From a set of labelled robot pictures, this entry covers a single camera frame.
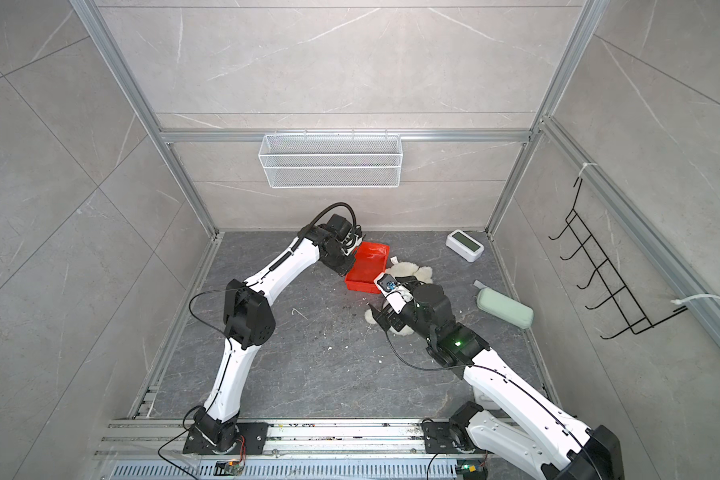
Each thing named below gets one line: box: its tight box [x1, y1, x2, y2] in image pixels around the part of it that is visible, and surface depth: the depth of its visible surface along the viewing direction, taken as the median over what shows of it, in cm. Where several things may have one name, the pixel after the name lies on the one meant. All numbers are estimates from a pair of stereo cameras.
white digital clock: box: [445, 229, 485, 263], surface depth 113 cm
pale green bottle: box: [473, 280, 534, 329], surface depth 97 cm
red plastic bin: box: [344, 241, 390, 294], surface depth 108 cm
